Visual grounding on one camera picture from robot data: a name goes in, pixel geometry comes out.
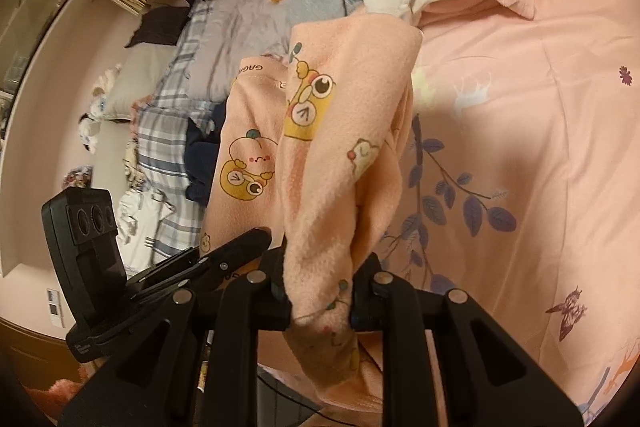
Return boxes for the dark cloth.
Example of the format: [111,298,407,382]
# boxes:
[124,0,194,48]

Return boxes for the white printed garment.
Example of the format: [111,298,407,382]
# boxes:
[116,186,177,271]

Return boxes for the lavender grey quilt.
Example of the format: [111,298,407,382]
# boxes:
[199,0,302,104]

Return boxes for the white plush toy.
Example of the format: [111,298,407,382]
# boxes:
[76,63,124,154]

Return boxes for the white wall socket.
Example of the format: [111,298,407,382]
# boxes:
[46,288,66,329]

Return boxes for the pink floral bed sheet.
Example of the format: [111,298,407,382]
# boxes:
[257,0,640,427]

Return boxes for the pink cartoon print pajama pants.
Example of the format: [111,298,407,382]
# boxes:
[202,13,424,409]

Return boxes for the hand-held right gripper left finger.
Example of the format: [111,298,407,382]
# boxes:
[57,251,295,427]

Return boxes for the white wardrobe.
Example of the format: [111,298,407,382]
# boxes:
[0,0,99,279]

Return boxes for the blue plaid shirt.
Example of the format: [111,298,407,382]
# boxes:
[134,0,227,269]

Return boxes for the navy garment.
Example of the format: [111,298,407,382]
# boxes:
[184,101,227,206]

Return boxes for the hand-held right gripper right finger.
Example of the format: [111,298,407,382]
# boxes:
[349,252,584,427]

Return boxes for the pink fluffy rug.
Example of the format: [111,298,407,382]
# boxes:
[22,376,83,414]

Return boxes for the pale pillow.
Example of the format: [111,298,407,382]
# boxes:
[101,43,177,124]

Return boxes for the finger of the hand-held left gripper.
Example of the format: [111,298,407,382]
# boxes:
[125,228,274,304]

